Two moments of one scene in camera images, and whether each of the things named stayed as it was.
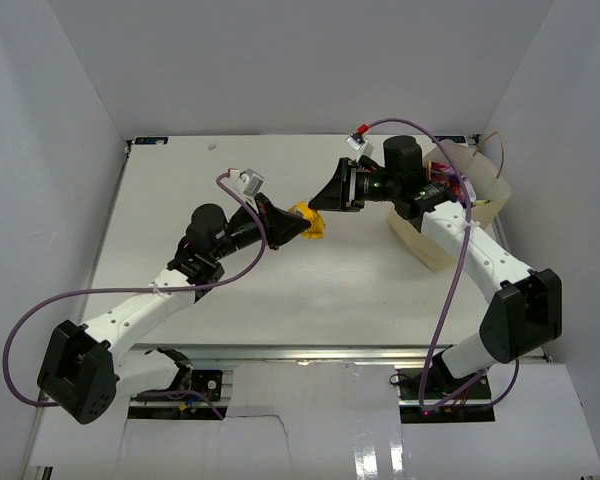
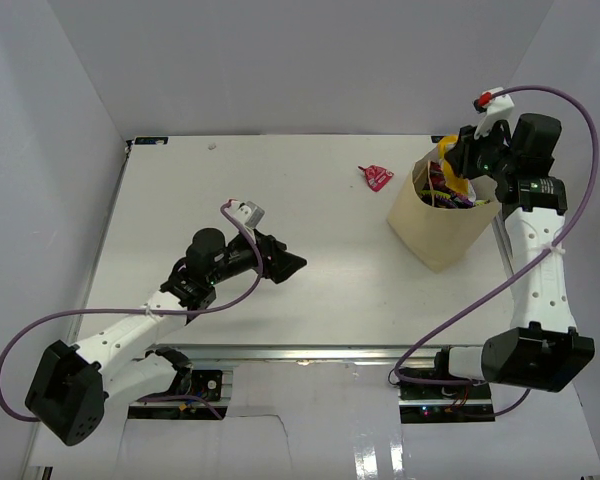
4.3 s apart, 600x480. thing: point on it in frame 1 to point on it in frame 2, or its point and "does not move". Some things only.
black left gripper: (280, 224) to (281, 264)
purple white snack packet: (445, 174) does not move
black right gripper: (342, 192) to (461, 158)
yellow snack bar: (317, 223) to (452, 180)
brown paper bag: (487, 183) does not move
